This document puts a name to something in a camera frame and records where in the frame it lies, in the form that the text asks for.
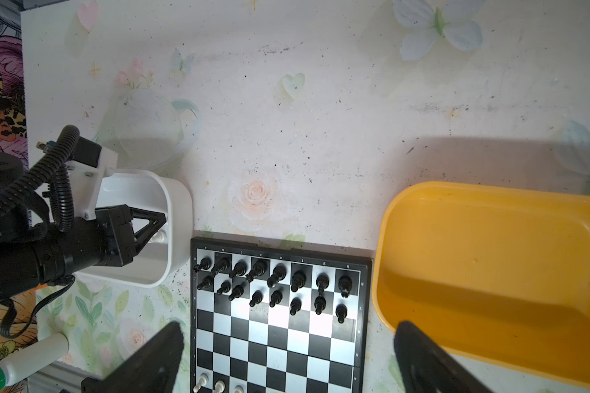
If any black and white chessboard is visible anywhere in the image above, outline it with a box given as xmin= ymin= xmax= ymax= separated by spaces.
xmin=190 ymin=237 xmax=372 ymax=392

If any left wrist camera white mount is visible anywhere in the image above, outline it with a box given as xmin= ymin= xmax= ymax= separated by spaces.
xmin=66 ymin=137 xmax=118 ymax=220

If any clear plastic lid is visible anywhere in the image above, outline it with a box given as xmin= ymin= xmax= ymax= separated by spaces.
xmin=94 ymin=88 xmax=202 ymax=171

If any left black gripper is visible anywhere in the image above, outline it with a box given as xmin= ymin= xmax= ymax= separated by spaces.
xmin=0 ymin=205 xmax=167 ymax=301

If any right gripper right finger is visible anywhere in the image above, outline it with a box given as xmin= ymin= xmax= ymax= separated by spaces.
xmin=393 ymin=320 xmax=491 ymax=393

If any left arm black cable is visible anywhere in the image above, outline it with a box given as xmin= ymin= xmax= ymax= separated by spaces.
xmin=0 ymin=124 xmax=81 ymax=234

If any yellow plastic bin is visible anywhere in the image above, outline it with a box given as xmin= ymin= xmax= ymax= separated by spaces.
xmin=371 ymin=182 xmax=590 ymax=389

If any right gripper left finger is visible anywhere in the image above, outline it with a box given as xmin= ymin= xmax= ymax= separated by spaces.
xmin=81 ymin=322 xmax=185 ymax=393

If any green capped white bottle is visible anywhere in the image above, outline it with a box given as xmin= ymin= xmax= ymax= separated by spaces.
xmin=0 ymin=333 xmax=69 ymax=391

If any white plastic bin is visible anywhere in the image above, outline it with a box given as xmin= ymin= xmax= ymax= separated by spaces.
xmin=75 ymin=169 xmax=194 ymax=288

